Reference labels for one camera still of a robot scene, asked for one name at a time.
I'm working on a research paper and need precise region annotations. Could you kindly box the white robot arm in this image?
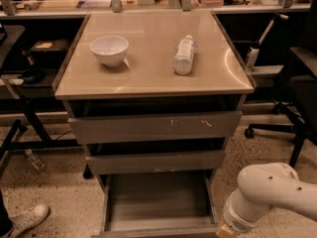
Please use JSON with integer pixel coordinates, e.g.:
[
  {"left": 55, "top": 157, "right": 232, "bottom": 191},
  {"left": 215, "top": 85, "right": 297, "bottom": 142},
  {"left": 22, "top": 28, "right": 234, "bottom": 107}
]
[{"left": 216, "top": 163, "right": 317, "bottom": 238}]

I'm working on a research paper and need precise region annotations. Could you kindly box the white ceramic bowl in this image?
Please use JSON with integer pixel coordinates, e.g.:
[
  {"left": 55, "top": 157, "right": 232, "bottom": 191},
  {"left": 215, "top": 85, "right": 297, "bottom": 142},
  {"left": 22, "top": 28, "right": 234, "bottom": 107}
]
[{"left": 90, "top": 36, "right": 129, "bottom": 66}]

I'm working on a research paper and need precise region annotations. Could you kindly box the clear plastic water bottle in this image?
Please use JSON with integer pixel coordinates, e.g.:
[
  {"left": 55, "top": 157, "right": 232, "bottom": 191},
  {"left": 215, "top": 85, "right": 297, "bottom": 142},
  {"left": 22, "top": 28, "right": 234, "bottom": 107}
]
[{"left": 173, "top": 35, "right": 195, "bottom": 75}]

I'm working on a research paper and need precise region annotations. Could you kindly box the grey middle drawer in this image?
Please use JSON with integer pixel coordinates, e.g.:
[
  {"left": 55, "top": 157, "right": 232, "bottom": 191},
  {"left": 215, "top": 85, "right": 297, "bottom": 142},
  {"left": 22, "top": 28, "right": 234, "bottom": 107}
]
[{"left": 86, "top": 138, "right": 225, "bottom": 175}]

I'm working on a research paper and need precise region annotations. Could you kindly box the grey top drawer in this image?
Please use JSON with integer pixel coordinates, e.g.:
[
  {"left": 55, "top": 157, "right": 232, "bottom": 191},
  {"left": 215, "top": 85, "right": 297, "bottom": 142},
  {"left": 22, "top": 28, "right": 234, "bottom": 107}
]
[{"left": 68, "top": 96, "right": 242, "bottom": 144}]

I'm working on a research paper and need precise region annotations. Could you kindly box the plastic bottle on floor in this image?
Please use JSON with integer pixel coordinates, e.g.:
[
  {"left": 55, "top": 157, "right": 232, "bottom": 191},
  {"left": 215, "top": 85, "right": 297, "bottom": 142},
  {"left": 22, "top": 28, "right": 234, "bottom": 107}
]
[{"left": 25, "top": 149, "right": 46, "bottom": 172}]

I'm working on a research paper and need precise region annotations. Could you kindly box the white sneaker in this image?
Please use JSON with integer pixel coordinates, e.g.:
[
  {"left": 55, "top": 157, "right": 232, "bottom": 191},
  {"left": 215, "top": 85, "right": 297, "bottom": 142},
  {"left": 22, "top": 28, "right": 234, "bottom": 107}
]
[{"left": 0, "top": 204, "right": 50, "bottom": 238}]

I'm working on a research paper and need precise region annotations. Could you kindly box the grey drawer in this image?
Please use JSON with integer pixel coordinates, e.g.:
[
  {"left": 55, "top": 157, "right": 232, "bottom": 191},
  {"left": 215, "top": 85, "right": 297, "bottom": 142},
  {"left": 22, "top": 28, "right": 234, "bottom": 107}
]
[
  {"left": 86, "top": 138, "right": 225, "bottom": 175},
  {"left": 68, "top": 96, "right": 242, "bottom": 144},
  {"left": 91, "top": 171, "right": 219, "bottom": 238}
]

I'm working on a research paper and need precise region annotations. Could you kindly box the black desk frame left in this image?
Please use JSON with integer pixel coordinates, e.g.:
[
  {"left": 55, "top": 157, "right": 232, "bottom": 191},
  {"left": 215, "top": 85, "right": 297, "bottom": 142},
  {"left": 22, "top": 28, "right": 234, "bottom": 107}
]
[{"left": 0, "top": 24, "right": 80, "bottom": 177}]

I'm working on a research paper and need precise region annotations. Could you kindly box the black case with label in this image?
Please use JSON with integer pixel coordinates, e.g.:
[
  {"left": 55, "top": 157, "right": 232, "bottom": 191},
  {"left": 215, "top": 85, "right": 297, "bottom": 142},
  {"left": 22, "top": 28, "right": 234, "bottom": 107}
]
[{"left": 29, "top": 39, "right": 69, "bottom": 62}]

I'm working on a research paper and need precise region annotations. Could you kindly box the grey drawer cabinet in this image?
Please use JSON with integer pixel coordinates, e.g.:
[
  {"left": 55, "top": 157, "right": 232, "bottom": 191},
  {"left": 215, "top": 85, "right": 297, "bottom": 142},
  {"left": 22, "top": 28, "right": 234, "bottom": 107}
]
[{"left": 52, "top": 10, "right": 258, "bottom": 180}]

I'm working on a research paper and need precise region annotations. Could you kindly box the black office chair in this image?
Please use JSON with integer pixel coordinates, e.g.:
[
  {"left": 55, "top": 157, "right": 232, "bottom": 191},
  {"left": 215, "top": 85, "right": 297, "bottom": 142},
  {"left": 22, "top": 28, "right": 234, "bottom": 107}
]
[{"left": 245, "top": 0, "right": 317, "bottom": 168}]

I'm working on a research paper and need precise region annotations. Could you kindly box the grey bottom drawer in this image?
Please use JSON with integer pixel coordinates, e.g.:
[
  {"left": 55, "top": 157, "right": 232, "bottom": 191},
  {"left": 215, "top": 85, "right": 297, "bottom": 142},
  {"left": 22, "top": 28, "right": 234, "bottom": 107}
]
[{"left": 91, "top": 171, "right": 219, "bottom": 238}]

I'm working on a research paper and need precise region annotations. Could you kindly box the white spray bottle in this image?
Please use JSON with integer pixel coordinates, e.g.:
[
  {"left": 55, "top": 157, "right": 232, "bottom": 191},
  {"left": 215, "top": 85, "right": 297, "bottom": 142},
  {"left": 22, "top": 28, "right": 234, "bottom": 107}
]
[{"left": 246, "top": 43, "right": 260, "bottom": 71}]

